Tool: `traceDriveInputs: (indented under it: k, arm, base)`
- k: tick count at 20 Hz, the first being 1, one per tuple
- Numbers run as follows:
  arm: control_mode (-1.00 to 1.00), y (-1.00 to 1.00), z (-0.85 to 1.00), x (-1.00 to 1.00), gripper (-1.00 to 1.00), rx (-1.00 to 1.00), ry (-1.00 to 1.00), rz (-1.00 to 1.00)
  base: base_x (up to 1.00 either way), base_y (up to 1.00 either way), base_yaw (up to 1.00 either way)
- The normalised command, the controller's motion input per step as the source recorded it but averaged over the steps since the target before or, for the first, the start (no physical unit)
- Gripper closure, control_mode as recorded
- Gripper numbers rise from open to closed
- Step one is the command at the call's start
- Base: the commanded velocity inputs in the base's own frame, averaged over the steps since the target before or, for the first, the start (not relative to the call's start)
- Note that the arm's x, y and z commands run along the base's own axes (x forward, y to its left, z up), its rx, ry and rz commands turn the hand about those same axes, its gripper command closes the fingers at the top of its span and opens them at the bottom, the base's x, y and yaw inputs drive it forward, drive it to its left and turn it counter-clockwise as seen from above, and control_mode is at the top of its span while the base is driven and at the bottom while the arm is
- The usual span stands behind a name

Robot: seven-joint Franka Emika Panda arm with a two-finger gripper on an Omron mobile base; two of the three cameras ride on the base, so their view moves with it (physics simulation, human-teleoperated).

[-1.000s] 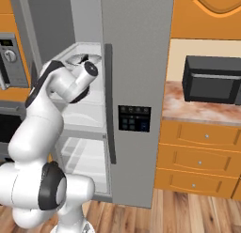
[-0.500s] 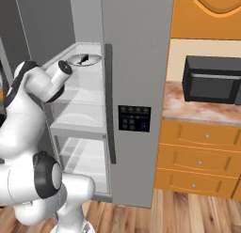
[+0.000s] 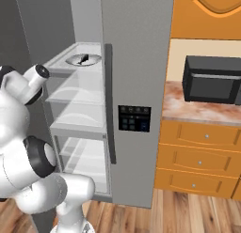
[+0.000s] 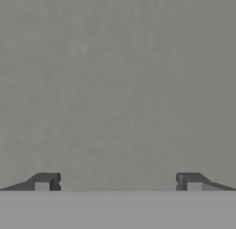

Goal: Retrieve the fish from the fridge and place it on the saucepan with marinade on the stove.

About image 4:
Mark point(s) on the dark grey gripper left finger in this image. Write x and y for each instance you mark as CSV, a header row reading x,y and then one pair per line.
x,y
46,178

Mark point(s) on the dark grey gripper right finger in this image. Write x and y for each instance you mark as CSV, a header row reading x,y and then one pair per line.
x,y
192,178

